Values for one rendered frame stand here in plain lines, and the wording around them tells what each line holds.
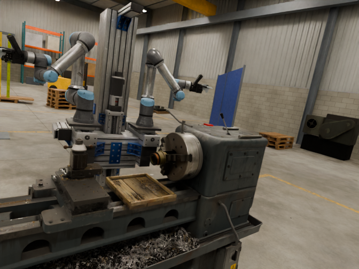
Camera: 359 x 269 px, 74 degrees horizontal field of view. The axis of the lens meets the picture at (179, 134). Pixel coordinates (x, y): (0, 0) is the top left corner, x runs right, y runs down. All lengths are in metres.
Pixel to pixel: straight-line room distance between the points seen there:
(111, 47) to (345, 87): 10.30
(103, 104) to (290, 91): 10.81
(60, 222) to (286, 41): 12.51
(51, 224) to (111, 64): 1.36
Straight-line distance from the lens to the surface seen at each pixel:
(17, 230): 1.21
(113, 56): 2.11
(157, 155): 1.47
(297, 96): 12.09
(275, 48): 13.20
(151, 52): 2.07
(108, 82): 2.09
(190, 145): 1.48
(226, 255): 2.00
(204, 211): 1.66
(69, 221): 1.17
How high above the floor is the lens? 1.51
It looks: 11 degrees down
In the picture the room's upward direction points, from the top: 9 degrees clockwise
